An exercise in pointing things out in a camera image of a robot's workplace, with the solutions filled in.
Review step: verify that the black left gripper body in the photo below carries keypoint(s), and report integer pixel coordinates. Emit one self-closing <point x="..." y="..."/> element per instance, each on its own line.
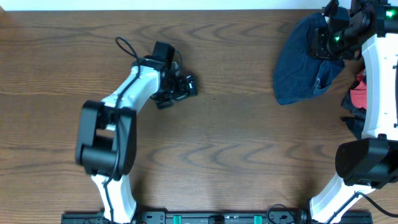
<point x="175" y="91"/>

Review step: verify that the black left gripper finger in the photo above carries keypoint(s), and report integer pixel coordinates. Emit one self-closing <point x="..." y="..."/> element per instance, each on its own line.
<point x="164" y="104"/>
<point x="191" y="86"/>

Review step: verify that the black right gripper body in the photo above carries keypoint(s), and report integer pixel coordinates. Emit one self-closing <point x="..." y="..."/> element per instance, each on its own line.
<point x="337" y="45"/>

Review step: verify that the dark blue denim shorts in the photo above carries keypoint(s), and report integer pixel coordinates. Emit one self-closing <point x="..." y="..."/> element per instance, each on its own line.
<point x="297" y="75"/>

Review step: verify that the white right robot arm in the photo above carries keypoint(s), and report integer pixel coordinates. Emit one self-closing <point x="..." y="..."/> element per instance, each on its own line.
<point x="370" y="163"/>

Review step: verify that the dark navy garment under pile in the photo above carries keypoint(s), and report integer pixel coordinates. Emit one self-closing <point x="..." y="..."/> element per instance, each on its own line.
<point x="356" y="121"/>

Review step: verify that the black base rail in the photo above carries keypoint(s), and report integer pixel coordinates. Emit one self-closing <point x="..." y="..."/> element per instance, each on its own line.
<point x="283" y="217"/>

